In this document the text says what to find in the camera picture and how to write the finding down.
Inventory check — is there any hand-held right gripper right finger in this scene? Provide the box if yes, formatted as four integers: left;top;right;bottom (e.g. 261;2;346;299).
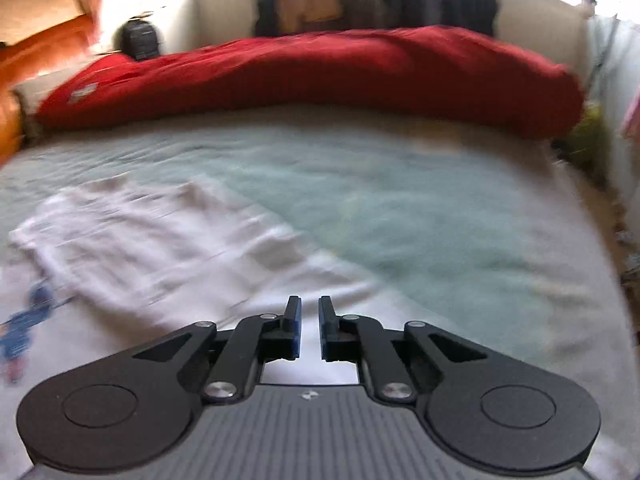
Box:
318;295;488;406

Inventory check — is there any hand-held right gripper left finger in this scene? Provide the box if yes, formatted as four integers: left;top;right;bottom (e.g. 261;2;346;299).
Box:
132;295;303;406

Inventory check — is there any white printed t-shirt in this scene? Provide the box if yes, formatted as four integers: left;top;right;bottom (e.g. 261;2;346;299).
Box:
0;172;566;480

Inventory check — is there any pale green bed sheet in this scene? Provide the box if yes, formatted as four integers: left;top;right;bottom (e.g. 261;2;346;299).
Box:
0;102;631;480

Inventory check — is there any red duvet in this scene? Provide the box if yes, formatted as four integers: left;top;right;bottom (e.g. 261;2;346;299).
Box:
35;25;586;141

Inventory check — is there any orange hanging cloth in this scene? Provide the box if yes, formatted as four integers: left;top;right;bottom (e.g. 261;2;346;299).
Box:
275;0;343;36

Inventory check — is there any yellow-green plastic bag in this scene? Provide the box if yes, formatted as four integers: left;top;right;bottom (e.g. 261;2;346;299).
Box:
565;102;609;171

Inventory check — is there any black backpack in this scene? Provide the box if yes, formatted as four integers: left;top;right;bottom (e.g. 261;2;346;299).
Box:
112;17;164;62

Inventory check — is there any beige pillow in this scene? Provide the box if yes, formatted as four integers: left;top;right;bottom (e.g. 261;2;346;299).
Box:
12;77;66;147

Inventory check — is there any wooden headboard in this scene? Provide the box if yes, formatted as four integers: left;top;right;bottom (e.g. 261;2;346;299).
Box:
0;10;101;161

